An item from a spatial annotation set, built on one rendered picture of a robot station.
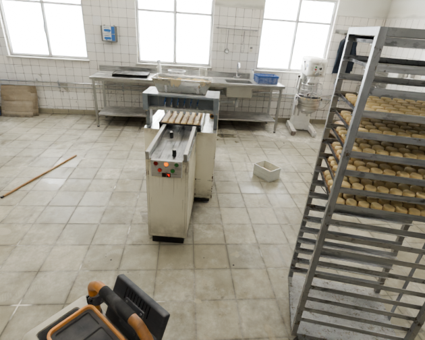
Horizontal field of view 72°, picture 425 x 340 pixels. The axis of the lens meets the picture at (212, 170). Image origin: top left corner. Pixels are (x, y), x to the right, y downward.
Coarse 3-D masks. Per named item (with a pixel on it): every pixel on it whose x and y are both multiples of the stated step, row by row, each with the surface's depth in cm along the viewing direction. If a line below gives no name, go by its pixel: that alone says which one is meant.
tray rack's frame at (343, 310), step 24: (288, 288) 209; (336, 288) 209; (360, 288) 211; (312, 312) 190; (336, 312) 191; (360, 312) 192; (312, 336) 175; (336, 336) 176; (360, 336) 177; (408, 336) 162
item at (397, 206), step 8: (328, 176) 165; (328, 184) 159; (344, 200) 142; (352, 200) 142; (360, 200) 143; (368, 200) 145; (376, 200) 144; (384, 200) 144; (392, 200) 145; (376, 208) 139; (384, 208) 140; (392, 208) 138; (400, 208) 138; (408, 208) 142; (416, 208) 143; (424, 208) 140; (424, 216) 136
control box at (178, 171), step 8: (152, 160) 221; (160, 160) 221; (168, 160) 222; (176, 160) 223; (152, 168) 224; (160, 168) 223; (168, 168) 223; (176, 168) 223; (160, 176) 227; (176, 176) 226
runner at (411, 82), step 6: (342, 78) 152; (348, 78) 152; (354, 78) 151; (360, 78) 151; (378, 78) 149; (384, 78) 149; (390, 78) 148; (396, 78) 148; (402, 78) 147; (396, 84) 147; (402, 84) 146; (408, 84) 147; (414, 84) 147; (420, 84) 147
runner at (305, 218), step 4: (304, 216) 192; (308, 216) 191; (312, 216) 191; (304, 220) 191; (308, 220) 191; (312, 220) 191; (316, 220) 191; (320, 220) 191; (352, 228) 186; (356, 228) 186; (376, 232) 184; (380, 232) 184; (400, 236) 182; (404, 236) 182
